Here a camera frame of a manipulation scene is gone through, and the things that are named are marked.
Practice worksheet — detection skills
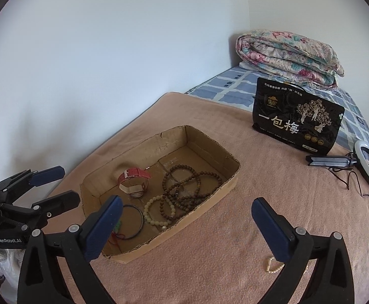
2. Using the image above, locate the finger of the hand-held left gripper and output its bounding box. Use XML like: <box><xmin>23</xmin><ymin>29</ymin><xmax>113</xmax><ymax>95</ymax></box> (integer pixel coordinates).
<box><xmin>0</xmin><ymin>165</ymin><xmax>66</xmax><ymax>201</ymax></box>
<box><xmin>0</xmin><ymin>191</ymin><xmax>81</xmax><ymax>233</ymax></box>

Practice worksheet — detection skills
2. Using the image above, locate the cream bead bracelet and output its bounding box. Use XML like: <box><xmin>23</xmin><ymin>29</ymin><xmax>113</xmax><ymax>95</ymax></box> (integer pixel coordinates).
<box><xmin>143</xmin><ymin>195</ymin><xmax>174</xmax><ymax>229</ymax></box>

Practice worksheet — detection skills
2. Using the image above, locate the long brown bead necklace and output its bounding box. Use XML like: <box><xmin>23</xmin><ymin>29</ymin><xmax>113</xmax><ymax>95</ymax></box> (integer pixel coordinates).
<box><xmin>162</xmin><ymin>164</ymin><xmax>223</xmax><ymax>220</ymax></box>

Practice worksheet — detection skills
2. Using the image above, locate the red strap watch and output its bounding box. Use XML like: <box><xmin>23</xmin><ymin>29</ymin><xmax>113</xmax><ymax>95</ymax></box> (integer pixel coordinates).
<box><xmin>118</xmin><ymin>167</ymin><xmax>152</xmax><ymax>198</ymax></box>

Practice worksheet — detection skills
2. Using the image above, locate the brown bead bracelet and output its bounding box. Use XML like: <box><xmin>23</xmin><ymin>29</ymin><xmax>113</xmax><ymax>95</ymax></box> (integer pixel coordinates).
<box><xmin>159</xmin><ymin>196</ymin><xmax>176</xmax><ymax>224</ymax></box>

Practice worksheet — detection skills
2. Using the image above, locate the black folded tripod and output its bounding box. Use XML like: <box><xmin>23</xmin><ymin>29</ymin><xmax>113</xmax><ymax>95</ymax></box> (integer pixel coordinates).
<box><xmin>305</xmin><ymin>152</ymin><xmax>359</xmax><ymax>168</ymax></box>

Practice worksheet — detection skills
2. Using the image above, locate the cardboard box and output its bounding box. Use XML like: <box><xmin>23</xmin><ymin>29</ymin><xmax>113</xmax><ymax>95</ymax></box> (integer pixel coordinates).
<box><xmin>79</xmin><ymin>125</ymin><xmax>240</xmax><ymax>264</ymax></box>

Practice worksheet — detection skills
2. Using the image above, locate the black printed bag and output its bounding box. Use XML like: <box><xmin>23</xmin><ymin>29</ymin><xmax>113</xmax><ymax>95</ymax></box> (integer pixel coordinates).
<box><xmin>252</xmin><ymin>77</ymin><xmax>345</xmax><ymax>153</ymax></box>

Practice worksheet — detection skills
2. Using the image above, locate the pink blanket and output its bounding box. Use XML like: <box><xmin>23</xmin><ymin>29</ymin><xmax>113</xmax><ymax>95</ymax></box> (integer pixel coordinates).
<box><xmin>45</xmin><ymin>92</ymin><xmax>369</xmax><ymax>304</ymax></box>

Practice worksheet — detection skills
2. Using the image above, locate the red cord green pendant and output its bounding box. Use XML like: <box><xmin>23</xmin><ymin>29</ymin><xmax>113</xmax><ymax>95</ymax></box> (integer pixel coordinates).
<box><xmin>109</xmin><ymin>220</ymin><xmax>125</xmax><ymax>246</ymax></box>

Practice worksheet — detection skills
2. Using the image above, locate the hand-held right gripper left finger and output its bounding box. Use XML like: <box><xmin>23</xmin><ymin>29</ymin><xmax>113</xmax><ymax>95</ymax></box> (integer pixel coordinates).
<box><xmin>17</xmin><ymin>195</ymin><xmax>124</xmax><ymax>304</ymax></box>

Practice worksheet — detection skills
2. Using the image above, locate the blue checked bed sheet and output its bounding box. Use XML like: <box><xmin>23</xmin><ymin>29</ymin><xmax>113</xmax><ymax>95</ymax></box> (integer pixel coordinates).
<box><xmin>184</xmin><ymin>66</ymin><xmax>369</xmax><ymax>148</ymax></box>

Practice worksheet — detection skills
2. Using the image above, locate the dark thin bangle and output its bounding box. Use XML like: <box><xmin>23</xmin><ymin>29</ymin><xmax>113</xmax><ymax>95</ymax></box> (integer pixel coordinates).
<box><xmin>118</xmin><ymin>205</ymin><xmax>145</xmax><ymax>239</ymax></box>

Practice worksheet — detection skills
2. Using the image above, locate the white cloth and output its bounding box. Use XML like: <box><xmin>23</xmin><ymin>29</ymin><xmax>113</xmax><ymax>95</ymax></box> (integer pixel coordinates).
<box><xmin>0</xmin><ymin>246</ymin><xmax>18</xmax><ymax>292</ymax></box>

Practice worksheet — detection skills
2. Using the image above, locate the folded floral quilt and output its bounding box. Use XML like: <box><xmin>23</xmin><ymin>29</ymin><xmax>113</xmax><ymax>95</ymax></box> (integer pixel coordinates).
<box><xmin>236</xmin><ymin>29</ymin><xmax>345</xmax><ymax>89</ymax></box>

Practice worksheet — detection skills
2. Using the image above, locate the white pearl necklace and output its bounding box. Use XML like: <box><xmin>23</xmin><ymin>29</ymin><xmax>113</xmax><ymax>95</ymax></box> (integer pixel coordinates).
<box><xmin>264</xmin><ymin>256</ymin><xmax>310</xmax><ymax>274</ymax></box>

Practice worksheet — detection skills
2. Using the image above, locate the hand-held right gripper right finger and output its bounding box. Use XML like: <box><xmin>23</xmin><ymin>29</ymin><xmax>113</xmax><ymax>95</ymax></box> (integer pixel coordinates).
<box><xmin>251</xmin><ymin>197</ymin><xmax>356</xmax><ymax>304</ymax></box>

